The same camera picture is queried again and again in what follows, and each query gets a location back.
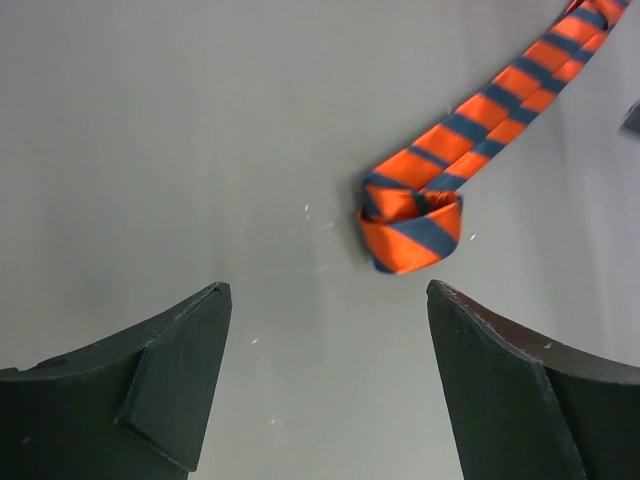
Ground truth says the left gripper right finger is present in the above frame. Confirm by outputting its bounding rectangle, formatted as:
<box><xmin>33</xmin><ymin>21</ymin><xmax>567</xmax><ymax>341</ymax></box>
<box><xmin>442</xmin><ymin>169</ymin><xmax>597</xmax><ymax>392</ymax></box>
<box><xmin>426</xmin><ymin>280</ymin><xmax>639</xmax><ymax>479</ymax></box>

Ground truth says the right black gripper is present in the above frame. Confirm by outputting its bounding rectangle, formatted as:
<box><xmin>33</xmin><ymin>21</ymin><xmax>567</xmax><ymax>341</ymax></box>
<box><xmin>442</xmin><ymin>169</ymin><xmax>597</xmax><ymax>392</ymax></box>
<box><xmin>619</xmin><ymin>101</ymin><xmax>640</xmax><ymax>136</ymax></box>

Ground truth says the orange navy striped tie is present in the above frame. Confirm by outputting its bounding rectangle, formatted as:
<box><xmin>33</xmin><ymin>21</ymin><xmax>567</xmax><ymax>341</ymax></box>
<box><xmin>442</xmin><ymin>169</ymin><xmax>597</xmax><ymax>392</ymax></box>
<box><xmin>358</xmin><ymin>1</ymin><xmax>629</xmax><ymax>274</ymax></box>

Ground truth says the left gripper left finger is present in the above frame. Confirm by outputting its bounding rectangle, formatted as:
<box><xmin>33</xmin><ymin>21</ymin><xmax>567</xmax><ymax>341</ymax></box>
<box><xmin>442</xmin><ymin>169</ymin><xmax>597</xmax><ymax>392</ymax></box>
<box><xmin>1</xmin><ymin>282</ymin><xmax>232</xmax><ymax>479</ymax></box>

